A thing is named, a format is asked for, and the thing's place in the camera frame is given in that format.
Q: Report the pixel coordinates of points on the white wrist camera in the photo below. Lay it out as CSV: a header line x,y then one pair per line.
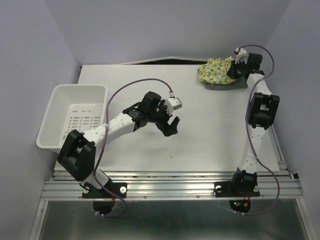
x,y
241,55
172,104

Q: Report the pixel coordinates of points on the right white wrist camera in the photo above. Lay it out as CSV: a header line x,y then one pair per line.
x,y
241,55

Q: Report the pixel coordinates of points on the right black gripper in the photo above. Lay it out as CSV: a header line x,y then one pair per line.
x,y
231,72

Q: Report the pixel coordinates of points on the yellow floral skirt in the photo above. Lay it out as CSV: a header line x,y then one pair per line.
x,y
215,71

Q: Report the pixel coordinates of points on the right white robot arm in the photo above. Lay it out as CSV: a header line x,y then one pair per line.
x,y
260,114

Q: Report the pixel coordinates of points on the grey pleated skirt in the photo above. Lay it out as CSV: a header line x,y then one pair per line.
x,y
239,83

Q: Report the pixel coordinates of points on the white plastic bin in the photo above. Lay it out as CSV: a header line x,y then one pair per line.
x,y
71,107

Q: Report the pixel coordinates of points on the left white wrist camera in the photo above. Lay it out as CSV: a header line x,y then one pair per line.
x,y
172,104

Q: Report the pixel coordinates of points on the aluminium mounting rail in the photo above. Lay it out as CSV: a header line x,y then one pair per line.
x,y
158,186

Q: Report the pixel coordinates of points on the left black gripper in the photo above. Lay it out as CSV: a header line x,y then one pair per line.
x,y
167,130

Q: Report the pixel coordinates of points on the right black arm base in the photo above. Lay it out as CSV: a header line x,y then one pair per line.
x,y
241,188

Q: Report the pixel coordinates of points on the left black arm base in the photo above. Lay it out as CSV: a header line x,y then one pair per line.
x,y
109,201

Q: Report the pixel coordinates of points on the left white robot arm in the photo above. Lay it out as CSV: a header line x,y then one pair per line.
x,y
78,152

